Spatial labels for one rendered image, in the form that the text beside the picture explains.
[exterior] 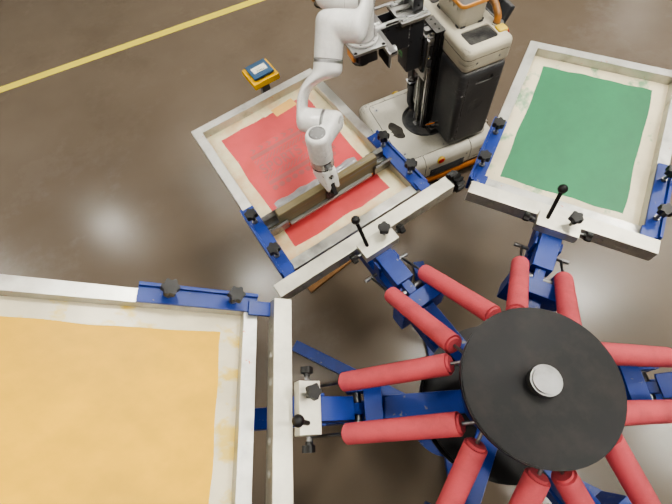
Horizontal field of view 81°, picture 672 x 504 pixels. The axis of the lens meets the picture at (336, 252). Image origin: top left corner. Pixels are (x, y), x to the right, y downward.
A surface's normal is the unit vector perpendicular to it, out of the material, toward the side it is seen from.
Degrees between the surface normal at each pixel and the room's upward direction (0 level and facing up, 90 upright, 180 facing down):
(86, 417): 32
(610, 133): 0
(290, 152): 0
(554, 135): 0
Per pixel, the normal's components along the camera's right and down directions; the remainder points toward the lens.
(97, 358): 0.44, -0.42
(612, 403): -0.10, -0.44
